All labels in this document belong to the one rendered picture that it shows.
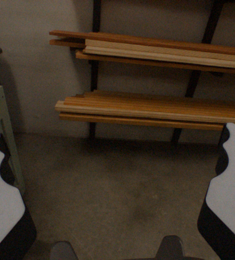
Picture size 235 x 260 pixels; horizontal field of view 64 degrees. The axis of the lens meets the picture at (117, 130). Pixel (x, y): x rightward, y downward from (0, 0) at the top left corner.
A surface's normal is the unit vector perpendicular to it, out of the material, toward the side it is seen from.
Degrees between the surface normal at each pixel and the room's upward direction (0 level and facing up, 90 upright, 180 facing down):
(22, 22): 90
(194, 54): 90
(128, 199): 0
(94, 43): 90
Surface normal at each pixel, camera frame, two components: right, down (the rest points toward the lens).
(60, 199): 0.11, -0.85
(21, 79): 0.04, 0.53
